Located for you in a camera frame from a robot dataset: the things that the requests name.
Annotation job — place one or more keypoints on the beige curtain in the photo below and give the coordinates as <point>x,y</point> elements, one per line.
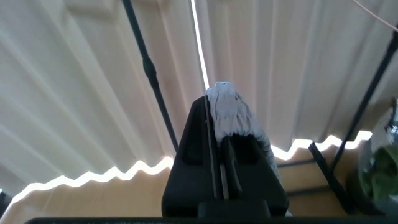
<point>77,93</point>

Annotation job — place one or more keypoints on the black clothes rack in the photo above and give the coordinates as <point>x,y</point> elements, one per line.
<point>149,70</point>

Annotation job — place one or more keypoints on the white laundry basket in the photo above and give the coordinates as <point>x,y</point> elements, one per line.
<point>373,140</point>

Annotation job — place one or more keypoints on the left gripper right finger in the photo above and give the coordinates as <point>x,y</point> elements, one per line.
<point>255,180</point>

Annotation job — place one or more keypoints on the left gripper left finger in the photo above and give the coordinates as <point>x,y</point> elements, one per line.
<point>189,174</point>

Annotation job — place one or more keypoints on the pale grey shorts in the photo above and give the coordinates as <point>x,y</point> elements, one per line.
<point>228,109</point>

